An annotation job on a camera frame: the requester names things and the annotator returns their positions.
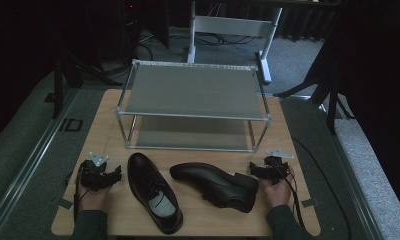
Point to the black leather shoe white insole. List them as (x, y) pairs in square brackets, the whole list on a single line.
[(141, 175)]

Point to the black tripod stand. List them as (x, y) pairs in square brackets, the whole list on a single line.
[(331, 100), (58, 86)]

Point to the person's right hand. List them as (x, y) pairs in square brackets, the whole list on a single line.
[(278, 195)]

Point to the grey two-tier shoe rack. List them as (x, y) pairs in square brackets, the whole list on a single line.
[(194, 90)]

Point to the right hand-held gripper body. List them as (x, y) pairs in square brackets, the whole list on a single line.
[(276, 166)]

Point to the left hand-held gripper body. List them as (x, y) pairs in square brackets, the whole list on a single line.
[(91, 175)]

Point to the person's left hand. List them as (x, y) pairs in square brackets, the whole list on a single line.
[(93, 198)]

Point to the white metal table frame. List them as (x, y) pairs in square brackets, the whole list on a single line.
[(231, 26)]

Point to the grey tape strip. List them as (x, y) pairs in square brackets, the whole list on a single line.
[(310, 202), (65, 203)]

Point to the black rectangular floor frame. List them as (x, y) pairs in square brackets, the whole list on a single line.
[(73, 125)]

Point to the aluminium floor rail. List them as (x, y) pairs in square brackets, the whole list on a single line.
[(31, 160), (351, 173)]

